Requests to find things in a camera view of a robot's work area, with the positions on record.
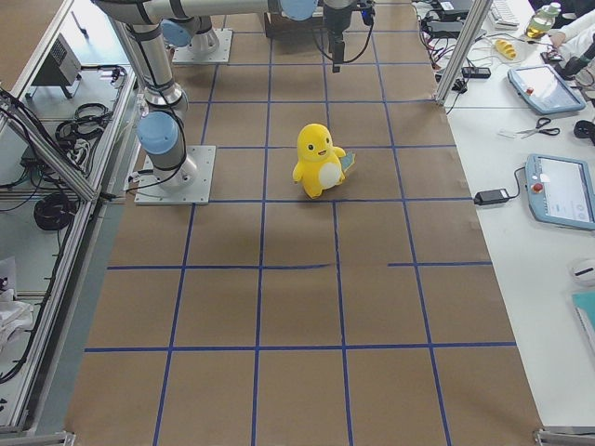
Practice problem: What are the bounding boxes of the teach pendant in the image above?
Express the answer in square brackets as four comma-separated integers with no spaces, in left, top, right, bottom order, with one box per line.
[508,64,586,115]
[525,153,594,231]

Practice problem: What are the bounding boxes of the dark wooden drawer cabinet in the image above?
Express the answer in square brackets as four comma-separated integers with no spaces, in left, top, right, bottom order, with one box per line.
[258,13,324,38]

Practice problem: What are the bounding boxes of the aluminium frame post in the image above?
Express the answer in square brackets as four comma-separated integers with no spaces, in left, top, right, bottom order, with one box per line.
[434,0,492,105]

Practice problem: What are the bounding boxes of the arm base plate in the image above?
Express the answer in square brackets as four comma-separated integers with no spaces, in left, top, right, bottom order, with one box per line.
[173,28,233,65]
[134,145,216,205]

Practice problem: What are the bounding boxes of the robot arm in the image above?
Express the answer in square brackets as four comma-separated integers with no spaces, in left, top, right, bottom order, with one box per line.
[161,16,219,54]
[95,0,375,122]

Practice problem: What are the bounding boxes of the yellow banana toy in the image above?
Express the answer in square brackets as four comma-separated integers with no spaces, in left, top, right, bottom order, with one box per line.
[494,39,517,60]

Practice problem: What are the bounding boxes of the black power adapter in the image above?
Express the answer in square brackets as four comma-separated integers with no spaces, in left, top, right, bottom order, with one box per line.
[473,189,510,206]

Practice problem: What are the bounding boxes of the crumpled white cloth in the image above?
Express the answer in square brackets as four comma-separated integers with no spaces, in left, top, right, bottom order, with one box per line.
[0,257,34,354]

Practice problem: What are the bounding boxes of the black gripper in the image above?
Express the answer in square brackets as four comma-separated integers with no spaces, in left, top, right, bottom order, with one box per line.
[327,30,345,73]

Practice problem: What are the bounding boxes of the grey electronics box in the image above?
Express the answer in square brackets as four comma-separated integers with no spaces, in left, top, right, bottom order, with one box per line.
[26,33,82,98]

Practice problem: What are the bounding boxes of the green drink bottle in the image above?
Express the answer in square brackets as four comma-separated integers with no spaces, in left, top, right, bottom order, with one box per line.
[524,2,562,40]

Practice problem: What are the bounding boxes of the far teach pendant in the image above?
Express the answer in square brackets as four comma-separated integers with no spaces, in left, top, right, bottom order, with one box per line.
[508,64,586,115]

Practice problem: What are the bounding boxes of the yellow plush dinosaur toy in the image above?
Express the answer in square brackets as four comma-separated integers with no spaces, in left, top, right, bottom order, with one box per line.
[292,124,355,199]

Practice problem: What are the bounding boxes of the black scissors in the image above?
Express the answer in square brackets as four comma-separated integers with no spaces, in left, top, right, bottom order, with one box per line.
[517,117,561,138]

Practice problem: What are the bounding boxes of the coiled black cable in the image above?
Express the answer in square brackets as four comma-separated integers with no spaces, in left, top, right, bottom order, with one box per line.
[33,191,76,232]

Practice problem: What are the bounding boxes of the near teach pendant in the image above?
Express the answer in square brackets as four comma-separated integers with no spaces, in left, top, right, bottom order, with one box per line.
[525,153,594,231]

